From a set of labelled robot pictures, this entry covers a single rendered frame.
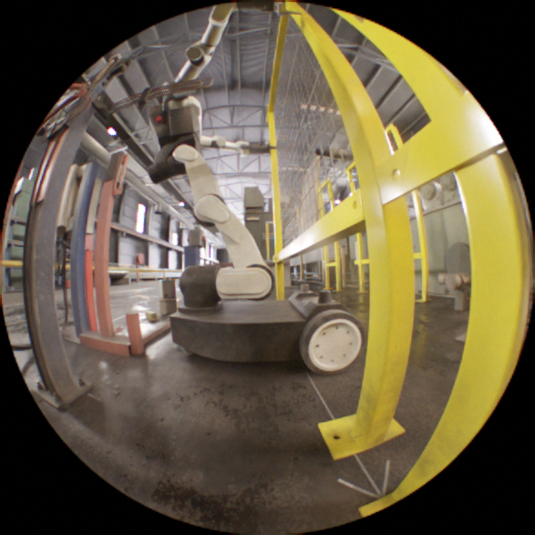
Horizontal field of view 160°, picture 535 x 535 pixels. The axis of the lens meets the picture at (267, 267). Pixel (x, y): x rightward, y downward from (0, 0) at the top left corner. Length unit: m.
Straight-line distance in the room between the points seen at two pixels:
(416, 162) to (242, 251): 0.65
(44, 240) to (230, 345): 0.62
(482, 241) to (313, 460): 0.37
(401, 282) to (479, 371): 0.15
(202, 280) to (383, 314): 0.63
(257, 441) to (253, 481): 0.10
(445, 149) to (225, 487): 0.47
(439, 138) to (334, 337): 0.51
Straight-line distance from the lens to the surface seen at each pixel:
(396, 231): 0.26
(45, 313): 0.60
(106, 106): 0.86
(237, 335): 0.59
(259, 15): 11.21
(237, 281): 0.69
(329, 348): 0.58
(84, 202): 1.17
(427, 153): 0.21
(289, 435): 0.42
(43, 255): 0.60
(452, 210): 2.19
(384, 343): 0.27
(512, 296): 0.17
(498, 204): 0.17
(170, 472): 0.39
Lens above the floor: 0.32
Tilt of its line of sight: 2 degrees up
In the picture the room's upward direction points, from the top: 2 degrees counter-clockwise
